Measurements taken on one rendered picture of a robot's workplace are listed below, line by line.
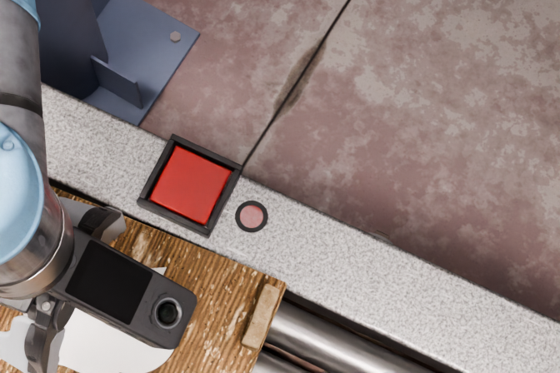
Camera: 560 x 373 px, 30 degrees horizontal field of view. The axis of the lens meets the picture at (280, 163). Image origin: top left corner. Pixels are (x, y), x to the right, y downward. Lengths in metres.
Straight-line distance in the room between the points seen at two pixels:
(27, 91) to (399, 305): 0.50
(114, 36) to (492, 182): 0.78
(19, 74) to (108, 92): 1.42
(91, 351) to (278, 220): 0.21
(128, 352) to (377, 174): 1.10
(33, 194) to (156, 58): 1.48
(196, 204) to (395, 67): 1.11
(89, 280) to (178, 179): 0.30
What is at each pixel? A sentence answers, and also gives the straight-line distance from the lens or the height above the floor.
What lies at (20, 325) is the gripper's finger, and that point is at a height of 1.10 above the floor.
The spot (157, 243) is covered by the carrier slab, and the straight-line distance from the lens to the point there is 0.98.
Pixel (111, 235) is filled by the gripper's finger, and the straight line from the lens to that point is 0.83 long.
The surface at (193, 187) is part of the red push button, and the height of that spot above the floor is 0.93.
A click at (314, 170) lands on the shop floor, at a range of 1.97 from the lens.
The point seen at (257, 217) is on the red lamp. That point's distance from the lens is 1.00.
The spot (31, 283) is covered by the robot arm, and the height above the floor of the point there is 1.25.
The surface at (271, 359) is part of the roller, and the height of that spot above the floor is 0.91.
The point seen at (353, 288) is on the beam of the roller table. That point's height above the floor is 0.92.
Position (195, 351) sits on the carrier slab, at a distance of 0.96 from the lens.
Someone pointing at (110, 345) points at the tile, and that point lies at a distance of 0.96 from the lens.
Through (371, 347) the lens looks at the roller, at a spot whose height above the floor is 0.91.
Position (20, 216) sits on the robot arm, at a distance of 0.55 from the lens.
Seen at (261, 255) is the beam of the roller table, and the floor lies 0.92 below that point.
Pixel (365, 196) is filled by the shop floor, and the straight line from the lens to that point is 1.97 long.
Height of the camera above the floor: 1.89
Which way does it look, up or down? 73 degrees down
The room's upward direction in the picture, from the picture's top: 7 degrees clockwise
